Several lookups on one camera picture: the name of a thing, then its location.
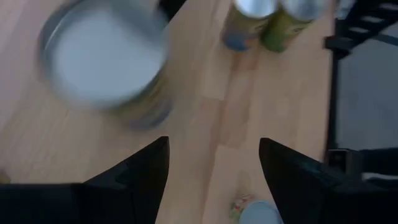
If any tall blue peas can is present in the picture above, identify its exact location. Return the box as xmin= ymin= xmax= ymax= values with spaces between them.
xmin=37 ymin=0 xmax=174 ymax=131

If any tall peaches can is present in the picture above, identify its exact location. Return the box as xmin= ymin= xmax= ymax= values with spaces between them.
xmin=221 ymin=0 xmax=279 ymax=53

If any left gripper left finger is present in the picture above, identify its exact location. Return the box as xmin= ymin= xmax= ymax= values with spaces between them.
xmin=0 ymin=136 xmax=170 ymax=224

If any black metal rig frame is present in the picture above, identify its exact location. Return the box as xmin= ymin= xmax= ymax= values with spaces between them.
xmin=322 ymin=0 xmax=398 ymax=187

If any short green peas can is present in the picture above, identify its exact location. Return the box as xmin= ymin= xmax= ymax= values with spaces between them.
xmin=229 ymin=194 xmax=283 ymax=224

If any mixed vegetables can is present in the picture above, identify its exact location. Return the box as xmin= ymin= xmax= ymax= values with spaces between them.
xmin=260 ymin=0 xmax=326 ymax=53

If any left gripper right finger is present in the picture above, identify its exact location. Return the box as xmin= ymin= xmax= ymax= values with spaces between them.
xmin=259 ymin=137 xmax=398 ymax=224

